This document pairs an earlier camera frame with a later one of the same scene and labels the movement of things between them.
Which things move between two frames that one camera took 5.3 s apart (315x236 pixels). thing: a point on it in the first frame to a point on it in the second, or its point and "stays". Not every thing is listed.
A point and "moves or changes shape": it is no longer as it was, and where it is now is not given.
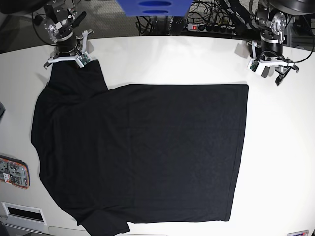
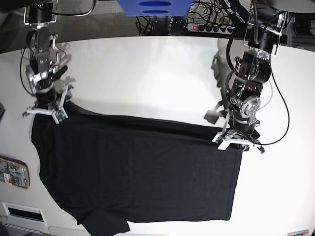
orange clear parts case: [15, 172] stays
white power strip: [210, 28] stays
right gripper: [280, 66] to [238, 132]
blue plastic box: [156, 8] stays
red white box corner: [300, 233] stays
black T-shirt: [141, 153] moves or changes shape
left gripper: [81, 57] to [50, 102]
